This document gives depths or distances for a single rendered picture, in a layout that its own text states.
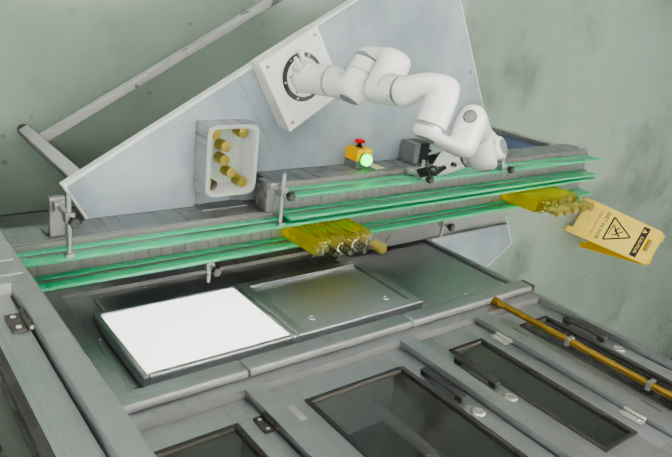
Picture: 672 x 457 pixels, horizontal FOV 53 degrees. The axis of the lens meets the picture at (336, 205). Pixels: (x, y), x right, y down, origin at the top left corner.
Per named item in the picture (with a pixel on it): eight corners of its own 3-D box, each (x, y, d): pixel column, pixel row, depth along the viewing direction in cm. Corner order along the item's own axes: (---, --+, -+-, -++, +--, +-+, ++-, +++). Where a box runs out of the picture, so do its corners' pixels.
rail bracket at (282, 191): (264, 217, 213) (285, 231, 204) (268, 167, 208) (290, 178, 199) (272, 216, 215) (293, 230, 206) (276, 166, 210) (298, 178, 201)
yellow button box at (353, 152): (342, 163, 244) (355, 169, 239) (345, 143, 242) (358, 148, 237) (357, 162, 249) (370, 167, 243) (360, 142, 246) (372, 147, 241)
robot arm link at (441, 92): (381, 107, 177) (419, 113, 166) (400, 60, 178) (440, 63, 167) (413, 127, 186) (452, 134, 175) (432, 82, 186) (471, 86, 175)
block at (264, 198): (252, 205, 218) (264, 212, 213) (255, 177, 215) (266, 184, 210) (262, 204, 220) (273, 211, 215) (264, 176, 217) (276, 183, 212)
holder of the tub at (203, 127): (192, 205, 211) (203, 213, 206) (196, 120, 203) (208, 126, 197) (239, 199, 222) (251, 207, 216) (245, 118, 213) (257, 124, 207)
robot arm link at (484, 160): (459, 117, 191) (468, 136, 211) (464, 160, 188) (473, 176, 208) (489, 112, 188) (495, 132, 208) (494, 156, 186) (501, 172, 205)
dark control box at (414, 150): (397, 158, 261) (412, 164, 255) (400, 138, 259) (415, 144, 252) (412, 157, 266) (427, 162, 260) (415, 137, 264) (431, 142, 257)
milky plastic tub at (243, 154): (193, 190, 209) (205, 198, 203) (196, 119, 202) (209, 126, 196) (241, 185, 220) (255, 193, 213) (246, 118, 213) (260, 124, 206)
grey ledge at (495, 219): (321, 247, 246) (339, 258, 238) (323, 224, 244) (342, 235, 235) (488, 216, 304) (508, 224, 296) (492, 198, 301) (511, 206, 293)
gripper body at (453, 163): (468, 172, 214) (438, 179, 221) (477, 157, 221) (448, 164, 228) (459, 152, 211) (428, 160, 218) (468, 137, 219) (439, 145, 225)
